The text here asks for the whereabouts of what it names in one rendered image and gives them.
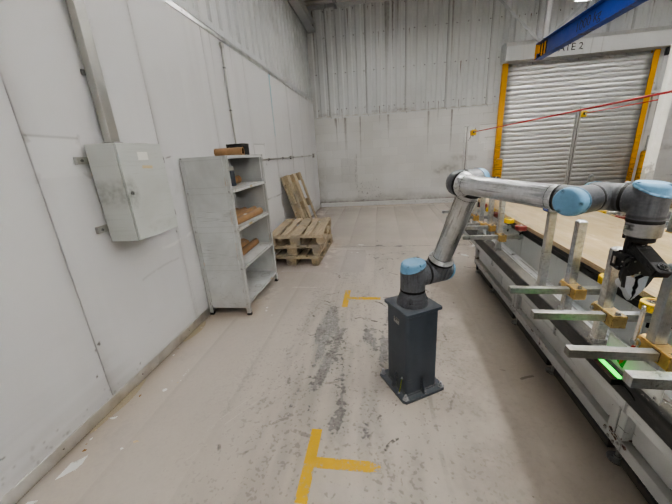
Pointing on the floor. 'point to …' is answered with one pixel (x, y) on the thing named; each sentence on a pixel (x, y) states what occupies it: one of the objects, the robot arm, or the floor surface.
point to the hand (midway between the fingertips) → (630, 297)
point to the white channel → (658, 124)
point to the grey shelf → (211, 238)
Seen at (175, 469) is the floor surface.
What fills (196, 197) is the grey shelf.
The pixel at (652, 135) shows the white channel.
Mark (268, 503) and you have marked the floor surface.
